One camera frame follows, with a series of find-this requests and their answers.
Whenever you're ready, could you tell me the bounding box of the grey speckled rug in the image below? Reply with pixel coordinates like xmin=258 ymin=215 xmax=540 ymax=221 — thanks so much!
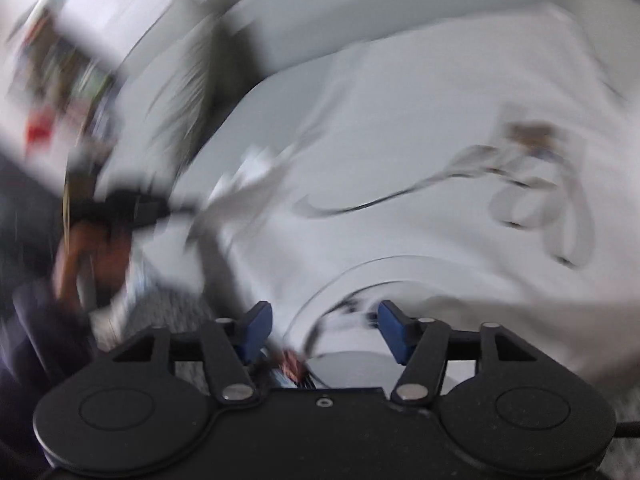
xmin=92 ymin=280 xmax=216 ymax=393

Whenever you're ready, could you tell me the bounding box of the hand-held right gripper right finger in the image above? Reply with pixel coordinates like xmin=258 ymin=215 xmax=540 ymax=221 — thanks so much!
xmin=378 ymin=300 xmax=543 ymax=406

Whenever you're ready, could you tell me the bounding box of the grey cushion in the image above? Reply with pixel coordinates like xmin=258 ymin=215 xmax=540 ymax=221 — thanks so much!
xmin=145 ymin=25 xmax=236 ymax=171

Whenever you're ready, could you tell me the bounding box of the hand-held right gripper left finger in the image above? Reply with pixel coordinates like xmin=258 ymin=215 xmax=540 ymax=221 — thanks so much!
xmin=107 ymin=301 xmax=273 ymax=406

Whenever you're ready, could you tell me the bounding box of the person's left hand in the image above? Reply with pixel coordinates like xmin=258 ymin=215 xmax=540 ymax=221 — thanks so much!
xmin=52 ymin=222 xmax=133 ymax=311

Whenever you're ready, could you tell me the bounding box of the white printed shirt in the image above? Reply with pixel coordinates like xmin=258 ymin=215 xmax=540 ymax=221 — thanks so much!
xmin=187 ymin=2 xmax=640 ymax=393

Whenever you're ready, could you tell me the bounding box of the dark cloth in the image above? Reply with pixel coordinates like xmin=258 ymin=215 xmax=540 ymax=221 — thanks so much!
xmin=0 ymin=280 xmax=101 ymax=480

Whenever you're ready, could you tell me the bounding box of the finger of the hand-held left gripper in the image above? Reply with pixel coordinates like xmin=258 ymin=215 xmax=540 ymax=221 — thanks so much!
xmin=160 ymin=199 xmax=216 ymax=221

